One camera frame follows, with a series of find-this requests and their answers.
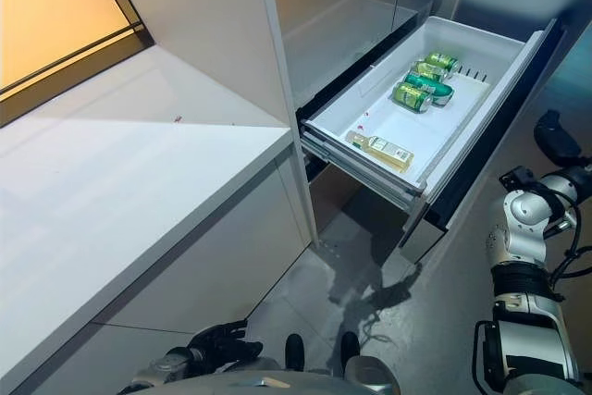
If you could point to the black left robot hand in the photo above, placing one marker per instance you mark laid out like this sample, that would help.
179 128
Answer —
222 349

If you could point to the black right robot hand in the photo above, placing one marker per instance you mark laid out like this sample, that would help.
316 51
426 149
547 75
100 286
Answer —
559 136

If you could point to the yellow juice bottle white cap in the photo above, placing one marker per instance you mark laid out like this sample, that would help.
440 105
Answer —
384 150

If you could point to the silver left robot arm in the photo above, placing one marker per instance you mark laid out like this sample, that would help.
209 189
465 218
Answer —
162 369

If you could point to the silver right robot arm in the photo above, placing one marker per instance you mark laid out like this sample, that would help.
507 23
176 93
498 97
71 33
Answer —
522 238

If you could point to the white fridge drawer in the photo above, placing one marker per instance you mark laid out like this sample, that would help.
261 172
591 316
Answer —
416 136

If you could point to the stainless steel fridge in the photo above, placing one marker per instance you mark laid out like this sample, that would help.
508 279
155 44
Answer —
333 6

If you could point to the grey robot torso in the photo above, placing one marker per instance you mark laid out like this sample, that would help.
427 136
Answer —
277 383

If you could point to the black left robot foot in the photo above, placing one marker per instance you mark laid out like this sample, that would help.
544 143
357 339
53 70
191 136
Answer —
294 351

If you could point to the black robot foot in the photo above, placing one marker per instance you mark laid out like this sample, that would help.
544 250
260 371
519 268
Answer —
350 349
294 351

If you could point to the black right robot foot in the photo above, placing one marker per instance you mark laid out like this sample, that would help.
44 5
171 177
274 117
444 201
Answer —
350 349

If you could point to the teal green drink can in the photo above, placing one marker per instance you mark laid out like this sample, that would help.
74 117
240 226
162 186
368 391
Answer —
430 86

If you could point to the tall white cabinet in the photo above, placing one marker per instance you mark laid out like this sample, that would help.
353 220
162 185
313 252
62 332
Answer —
208 43

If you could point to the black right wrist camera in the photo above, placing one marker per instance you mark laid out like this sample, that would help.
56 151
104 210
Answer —
518 178

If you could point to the amber window dark frame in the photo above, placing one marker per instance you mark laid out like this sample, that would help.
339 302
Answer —
55 11

